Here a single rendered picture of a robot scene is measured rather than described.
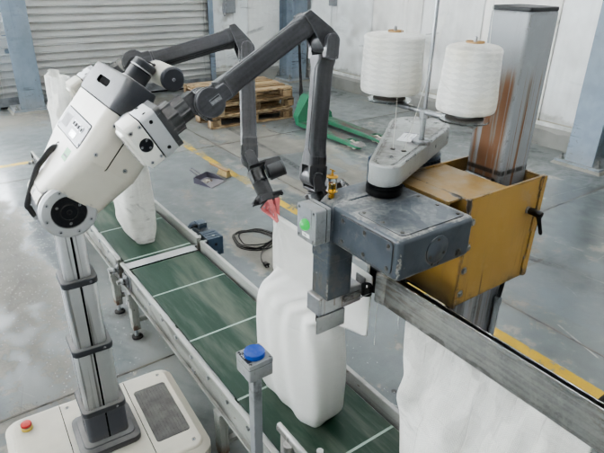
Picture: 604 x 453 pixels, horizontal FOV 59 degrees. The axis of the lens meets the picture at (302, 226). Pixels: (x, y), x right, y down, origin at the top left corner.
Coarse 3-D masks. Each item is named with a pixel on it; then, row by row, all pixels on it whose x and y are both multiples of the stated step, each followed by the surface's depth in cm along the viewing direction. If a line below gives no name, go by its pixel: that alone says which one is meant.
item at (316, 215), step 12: (300, 204) 127; (312, 204) 127; (300, 216) 129; (312, 216) 124; (324, 216) 125; (300, 228) 130; (312, 228) 126; (324, 228) 126; (312, 240) 127; (324, 240) 128
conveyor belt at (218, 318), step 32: (192, 256) 297; (160, 288) 268; (192, 288) 268; (224, 288) 269; (192, 320) 244; (224, 320) 244; (224, 352) 224; (224, 384) 207; (288, 416) 192; (352, 416) 193; (352, 448) 180; (384, 448) 181
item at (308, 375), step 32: (288, 224) 176; (288, 256) 181; (288, 288) 182; (256, 320) 199; (288, 320) 177; (352, 320) 159; (288, 352) 181; (320, 352) 172; (288, 384) 188; (320, 384) 176; (320, 416) 183
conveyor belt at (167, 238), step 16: (112, 208) 354; (96, 224) 332; (112, 224) 332; (160, 224) 334; (112, 240) 313; (128, 240) 313; (160, 240) 314; (176, 240) 314; (128, 256) 296; (144, 256) 297; (176, 256) 305
